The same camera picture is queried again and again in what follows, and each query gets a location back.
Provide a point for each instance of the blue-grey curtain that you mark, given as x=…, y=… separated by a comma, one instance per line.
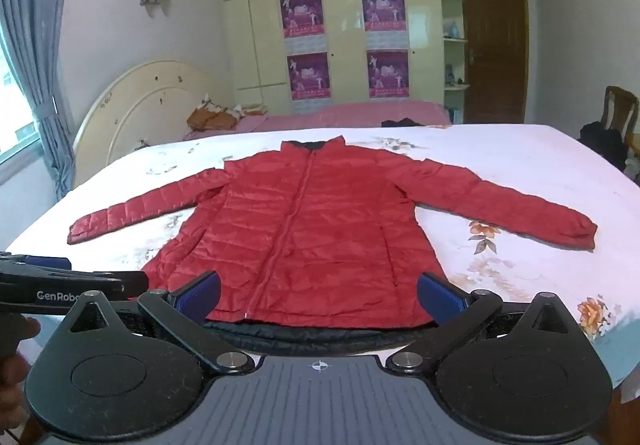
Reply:
x=42, y=50

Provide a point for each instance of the orange knitted cloth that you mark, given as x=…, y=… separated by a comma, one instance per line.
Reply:
x=210, y=119

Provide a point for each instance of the purple wall poster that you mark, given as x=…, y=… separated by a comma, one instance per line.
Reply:
x=383, y=7
x=310, y=75
x=388, y=74
x=302, y=15

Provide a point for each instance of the corner shelf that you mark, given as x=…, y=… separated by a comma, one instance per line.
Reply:
x=452, y=55

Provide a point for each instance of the dark cloth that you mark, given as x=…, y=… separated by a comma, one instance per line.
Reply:
x=402, y=122

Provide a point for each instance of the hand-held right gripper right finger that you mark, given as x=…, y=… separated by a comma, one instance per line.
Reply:
x=440, y=297

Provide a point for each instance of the brown wooden door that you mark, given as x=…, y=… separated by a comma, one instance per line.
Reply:
x=494, y=45

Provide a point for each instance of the pink bed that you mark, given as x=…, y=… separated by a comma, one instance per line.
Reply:
x=350, y=115

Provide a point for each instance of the floral white bed sheet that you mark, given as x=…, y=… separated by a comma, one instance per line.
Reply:
x=530, y=175

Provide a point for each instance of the window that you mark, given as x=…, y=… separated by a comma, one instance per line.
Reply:
x=15, y=115

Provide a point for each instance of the black bag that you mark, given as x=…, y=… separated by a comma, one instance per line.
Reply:
x=602, y=142

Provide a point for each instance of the blue figurine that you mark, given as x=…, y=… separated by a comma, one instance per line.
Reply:
x=453, y=29

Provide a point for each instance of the red down jacket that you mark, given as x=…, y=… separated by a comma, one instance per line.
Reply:
x=320, y=235

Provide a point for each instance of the cream wooden headboard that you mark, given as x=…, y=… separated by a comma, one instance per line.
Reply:
x=145, y=100

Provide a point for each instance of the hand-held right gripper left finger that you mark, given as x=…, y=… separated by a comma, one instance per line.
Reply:
x=197, y=297

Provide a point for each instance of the person's left hand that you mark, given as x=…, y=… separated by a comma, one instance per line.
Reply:
x=12, y=385

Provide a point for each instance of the wooden chair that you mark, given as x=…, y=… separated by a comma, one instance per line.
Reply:
x=622, y=110

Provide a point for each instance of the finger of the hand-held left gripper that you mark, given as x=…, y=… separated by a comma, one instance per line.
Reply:
x=131, y=284
x=35, y=262

